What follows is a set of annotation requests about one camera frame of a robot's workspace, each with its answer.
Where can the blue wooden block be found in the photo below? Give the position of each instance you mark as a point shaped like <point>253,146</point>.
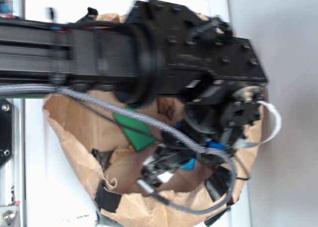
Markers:
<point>188,165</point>

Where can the brown bark piece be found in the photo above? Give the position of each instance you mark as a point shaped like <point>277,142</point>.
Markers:
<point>166,106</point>

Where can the metal corner bracket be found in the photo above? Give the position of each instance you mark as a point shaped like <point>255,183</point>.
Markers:
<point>10,216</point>

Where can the brown paper bag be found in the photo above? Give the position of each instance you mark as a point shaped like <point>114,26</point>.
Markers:
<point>109,168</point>

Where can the black mounting plate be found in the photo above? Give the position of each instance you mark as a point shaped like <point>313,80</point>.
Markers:
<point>6,126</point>

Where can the aluminium frame rail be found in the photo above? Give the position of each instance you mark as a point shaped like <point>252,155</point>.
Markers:
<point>12,174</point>

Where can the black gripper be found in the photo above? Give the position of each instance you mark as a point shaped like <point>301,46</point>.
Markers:
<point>211,126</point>

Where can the green wooden block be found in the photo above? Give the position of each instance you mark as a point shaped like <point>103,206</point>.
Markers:
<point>137,132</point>

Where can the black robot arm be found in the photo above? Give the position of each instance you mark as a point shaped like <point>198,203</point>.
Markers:
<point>164,66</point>

